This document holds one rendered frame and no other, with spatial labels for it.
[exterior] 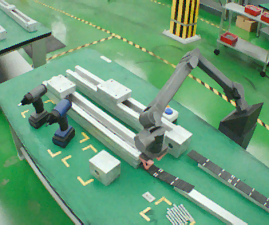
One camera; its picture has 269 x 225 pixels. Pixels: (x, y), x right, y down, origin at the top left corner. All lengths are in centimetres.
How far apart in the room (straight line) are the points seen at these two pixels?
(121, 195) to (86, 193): 15
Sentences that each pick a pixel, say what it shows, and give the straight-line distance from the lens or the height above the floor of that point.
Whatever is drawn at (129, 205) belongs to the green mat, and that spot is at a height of 78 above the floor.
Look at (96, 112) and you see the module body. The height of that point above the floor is 86.
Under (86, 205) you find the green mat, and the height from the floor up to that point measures 78.
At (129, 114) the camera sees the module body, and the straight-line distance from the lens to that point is 147.
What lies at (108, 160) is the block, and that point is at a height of 87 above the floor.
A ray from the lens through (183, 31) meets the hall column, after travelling 452.
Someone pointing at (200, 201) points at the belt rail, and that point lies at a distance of 121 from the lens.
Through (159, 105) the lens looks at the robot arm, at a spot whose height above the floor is 109.
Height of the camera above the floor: 178
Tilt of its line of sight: 39 degrees down
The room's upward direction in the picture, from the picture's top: 5 degrees clockwise
